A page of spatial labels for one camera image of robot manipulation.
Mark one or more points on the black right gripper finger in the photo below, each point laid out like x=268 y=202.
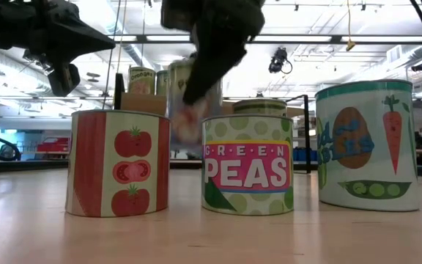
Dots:
x=214 y=62

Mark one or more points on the mixed vegetables label can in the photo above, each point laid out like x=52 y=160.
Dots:
x=365 y=146

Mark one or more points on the red cart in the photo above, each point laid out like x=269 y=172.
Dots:
x=53 y=145

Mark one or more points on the oranges label can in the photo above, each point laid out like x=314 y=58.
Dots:
x=141 y=80

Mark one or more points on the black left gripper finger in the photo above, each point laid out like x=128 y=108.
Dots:
x=65 y=78
x=79 y=36

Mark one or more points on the green striped label can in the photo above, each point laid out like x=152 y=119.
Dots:
x=258 y=107

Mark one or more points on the green peas label can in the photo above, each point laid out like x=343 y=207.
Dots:
x=247 y=172

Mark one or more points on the tomato label can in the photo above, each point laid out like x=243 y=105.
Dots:
x=119 y=165

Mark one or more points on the blue storage bins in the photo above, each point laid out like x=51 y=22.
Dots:
x=300 y=154

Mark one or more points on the peaches label can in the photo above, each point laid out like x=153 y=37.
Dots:
x=192 y=124

